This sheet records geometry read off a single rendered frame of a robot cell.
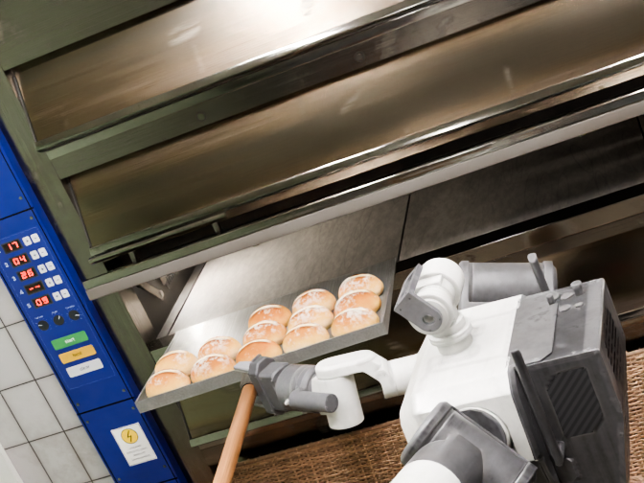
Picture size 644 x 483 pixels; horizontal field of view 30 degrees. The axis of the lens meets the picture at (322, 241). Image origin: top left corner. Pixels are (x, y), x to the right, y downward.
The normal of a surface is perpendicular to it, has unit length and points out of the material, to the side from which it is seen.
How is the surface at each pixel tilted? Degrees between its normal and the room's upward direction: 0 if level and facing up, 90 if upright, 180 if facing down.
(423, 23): 90
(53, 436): 90
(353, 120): 70
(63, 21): 90
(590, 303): 3
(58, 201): 90
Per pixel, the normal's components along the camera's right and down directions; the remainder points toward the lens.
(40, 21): -0.14, 0.40
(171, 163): -0.26, 0.09
